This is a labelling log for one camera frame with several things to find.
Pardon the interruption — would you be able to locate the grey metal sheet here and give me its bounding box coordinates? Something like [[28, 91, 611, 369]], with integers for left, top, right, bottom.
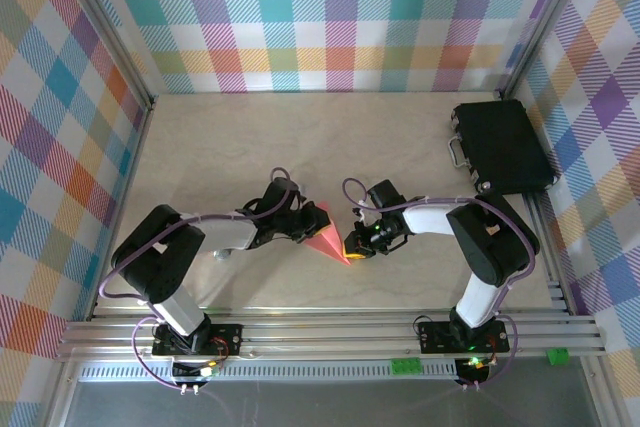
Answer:
[[64, 377, 601, 427]]

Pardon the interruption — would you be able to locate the grey slotted cable duct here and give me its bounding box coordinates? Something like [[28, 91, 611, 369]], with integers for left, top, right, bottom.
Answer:
[[79, 364, 464, 382]]

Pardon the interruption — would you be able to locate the aluminium mounting rail beam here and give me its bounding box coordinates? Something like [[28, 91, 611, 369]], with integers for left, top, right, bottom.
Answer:
[[54, 306, 609, 363]]

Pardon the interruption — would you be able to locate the small controller circuit board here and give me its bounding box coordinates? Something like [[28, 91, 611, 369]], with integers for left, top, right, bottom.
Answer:
[[455, 354, 496, 382], [171, 357, 222, 383]]

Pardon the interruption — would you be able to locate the long green toy brick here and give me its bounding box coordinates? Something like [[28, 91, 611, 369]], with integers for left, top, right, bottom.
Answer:
[[391, 356, 422, 376]]

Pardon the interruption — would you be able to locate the aluminium side rail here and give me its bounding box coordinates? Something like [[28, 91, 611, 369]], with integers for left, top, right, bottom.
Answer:
[[85, 104, 154, 321], [522, 191, 574, 318]]

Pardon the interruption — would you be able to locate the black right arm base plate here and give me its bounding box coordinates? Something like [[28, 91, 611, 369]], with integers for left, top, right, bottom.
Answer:
[[417, 319, 506, 354]]

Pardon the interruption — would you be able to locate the aluminium corner post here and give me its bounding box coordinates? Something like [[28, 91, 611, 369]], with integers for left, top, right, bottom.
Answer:
[[497, 0, 599, 101], [49, 0, 157, 113]]

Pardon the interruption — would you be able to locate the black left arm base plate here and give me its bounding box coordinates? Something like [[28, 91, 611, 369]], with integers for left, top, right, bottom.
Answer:
[[151, 322, 245, 356]]

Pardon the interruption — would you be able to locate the black carrying case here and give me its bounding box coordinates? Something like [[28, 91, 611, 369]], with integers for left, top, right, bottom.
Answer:
[[448, 100, 559, 197]]

